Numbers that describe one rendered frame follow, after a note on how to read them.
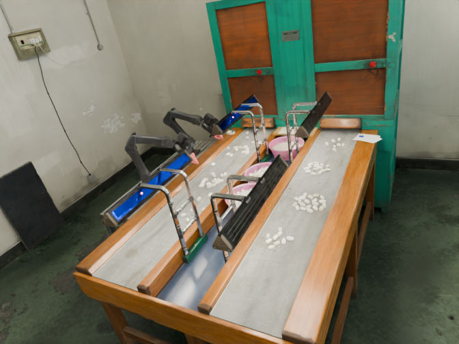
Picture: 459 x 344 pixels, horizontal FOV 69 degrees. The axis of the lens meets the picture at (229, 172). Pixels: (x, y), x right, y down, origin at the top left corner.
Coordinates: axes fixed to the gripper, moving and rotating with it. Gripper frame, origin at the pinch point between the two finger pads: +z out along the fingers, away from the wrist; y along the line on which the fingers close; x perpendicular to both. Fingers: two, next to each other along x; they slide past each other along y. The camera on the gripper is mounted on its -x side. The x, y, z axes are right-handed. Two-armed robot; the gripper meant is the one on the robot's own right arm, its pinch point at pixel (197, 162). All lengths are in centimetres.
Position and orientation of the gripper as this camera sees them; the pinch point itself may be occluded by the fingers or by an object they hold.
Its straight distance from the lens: 230.9
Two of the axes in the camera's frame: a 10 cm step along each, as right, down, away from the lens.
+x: -4.3, 6.1, 6.6
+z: 7.8, 6.2, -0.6
